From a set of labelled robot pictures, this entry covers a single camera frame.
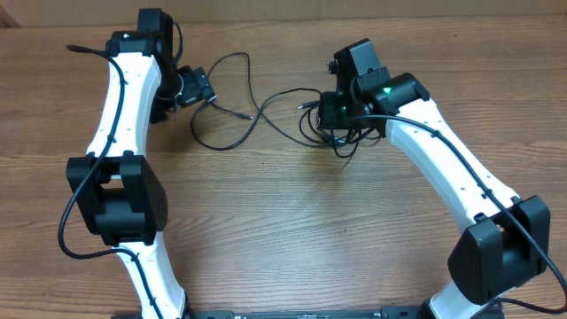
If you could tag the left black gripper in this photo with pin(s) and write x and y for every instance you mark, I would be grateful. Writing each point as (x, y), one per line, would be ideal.
(198, 84)

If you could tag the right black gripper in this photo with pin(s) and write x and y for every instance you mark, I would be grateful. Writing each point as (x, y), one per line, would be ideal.
(330, 121)

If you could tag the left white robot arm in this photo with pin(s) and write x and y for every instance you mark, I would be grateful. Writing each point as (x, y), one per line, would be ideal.
(119, 196)

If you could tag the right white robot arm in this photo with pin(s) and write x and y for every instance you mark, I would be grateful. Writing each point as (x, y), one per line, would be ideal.
(504, 238)

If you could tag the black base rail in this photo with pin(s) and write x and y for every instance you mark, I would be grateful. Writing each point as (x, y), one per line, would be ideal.
(391, 312)

